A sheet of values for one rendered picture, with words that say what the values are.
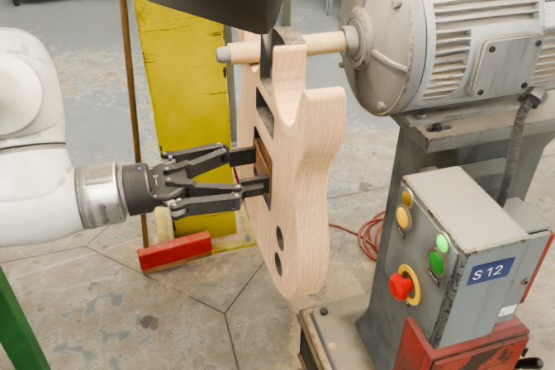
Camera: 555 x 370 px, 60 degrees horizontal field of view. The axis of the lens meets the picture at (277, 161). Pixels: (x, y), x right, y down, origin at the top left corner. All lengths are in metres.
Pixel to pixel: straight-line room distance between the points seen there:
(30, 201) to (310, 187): 0.36
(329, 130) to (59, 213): 0.37
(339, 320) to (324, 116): 1.09
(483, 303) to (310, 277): 0.23
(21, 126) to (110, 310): 1.42
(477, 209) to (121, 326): 1.53
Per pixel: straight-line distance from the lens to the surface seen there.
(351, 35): 0.77
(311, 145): 0.54
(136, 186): 0.70
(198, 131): 1.82
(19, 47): 0.73
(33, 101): 0.68
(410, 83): 0.72
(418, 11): 0.71
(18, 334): 1.32
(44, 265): 2.29
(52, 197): 0.70
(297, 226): 0.62
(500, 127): 0.88
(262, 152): 0.74
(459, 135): 0.84
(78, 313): 2.07
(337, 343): 1.51
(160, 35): 1.65
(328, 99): 0.52
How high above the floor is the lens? 1.54
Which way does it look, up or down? 36 degrees down
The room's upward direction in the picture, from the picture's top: straight up
